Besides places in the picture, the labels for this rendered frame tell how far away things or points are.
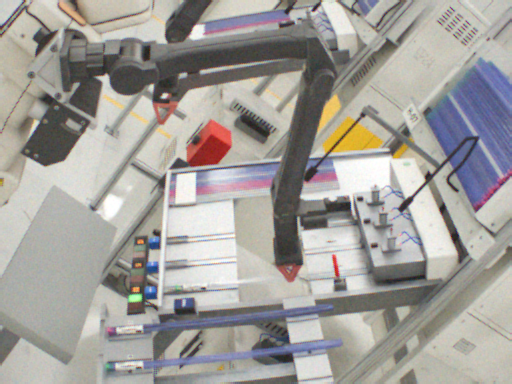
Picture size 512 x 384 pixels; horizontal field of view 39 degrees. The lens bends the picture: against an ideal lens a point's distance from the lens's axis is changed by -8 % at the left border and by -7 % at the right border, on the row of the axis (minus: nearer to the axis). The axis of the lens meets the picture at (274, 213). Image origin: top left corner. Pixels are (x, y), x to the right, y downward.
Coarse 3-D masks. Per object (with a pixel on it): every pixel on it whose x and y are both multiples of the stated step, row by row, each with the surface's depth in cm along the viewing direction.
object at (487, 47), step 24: (480, 48) 211; (456, 72) 215; (504, 72) 219; (432, 96) 220; (408, 120) 233; (504, 192) 169; (480, 216) 173; (504, 216) 173; (120, 264) 260; (168, 336) 182; (288, 336) 232; (264, 360) 215; (288, 360) 216
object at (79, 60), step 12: (72, 36) 142; (72, 48) 138; (84, 48) 139; (96, 48) 140; (60, 60) 135; (72, 60) 138; (84, 60) 138; (96, 60) 140; (72, 72) 139; (84, 72) 140; (96, 72) 141; (72, 84) 142
